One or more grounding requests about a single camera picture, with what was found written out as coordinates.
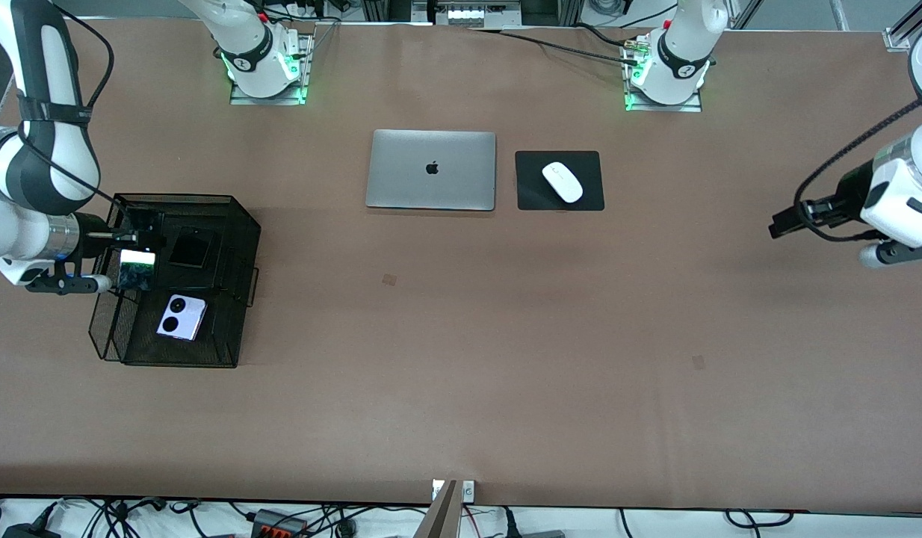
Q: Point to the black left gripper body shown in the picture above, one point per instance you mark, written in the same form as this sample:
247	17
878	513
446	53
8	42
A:
849	192

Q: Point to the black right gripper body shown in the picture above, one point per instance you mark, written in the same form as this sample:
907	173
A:
94	227

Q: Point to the black flip phone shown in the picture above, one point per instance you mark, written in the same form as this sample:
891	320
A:
192	248

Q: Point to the black slab smartphone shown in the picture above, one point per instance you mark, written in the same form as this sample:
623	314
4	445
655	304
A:
136	276

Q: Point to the lavender flip phone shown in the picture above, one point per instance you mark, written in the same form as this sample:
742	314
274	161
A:
188	306

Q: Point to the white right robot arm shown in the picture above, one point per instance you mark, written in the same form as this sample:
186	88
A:
5	232

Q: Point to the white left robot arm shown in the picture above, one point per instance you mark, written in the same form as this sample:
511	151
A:
681	67

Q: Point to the white computer mouse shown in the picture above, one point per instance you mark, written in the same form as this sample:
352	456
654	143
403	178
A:
562	181

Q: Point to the black mouse pad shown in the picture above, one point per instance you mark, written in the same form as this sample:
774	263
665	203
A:
528	168

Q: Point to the silver closed laptop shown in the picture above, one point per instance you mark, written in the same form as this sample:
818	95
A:
461	179

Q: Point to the black power adapter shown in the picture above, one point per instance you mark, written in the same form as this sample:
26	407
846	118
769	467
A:
28	532

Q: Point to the power strip with orange switches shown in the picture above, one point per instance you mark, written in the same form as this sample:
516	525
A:
278	527

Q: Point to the white terminal block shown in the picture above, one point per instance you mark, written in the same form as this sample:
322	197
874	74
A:
476	15

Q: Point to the black plug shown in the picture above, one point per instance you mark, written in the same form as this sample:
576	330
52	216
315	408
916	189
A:
509	523

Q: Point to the metal corner bracket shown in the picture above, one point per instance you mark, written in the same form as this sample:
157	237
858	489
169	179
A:
896	41

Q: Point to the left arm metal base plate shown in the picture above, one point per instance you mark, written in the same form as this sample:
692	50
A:
663	107

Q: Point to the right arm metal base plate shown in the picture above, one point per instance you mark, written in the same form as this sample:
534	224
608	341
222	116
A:
267	100

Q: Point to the aluminium frame profile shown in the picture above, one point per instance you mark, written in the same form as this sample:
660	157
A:
909	22

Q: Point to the grey slanted post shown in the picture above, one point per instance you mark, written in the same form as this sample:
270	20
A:
442	515

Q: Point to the small metal table bracket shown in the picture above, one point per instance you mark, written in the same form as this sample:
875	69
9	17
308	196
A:
467	492

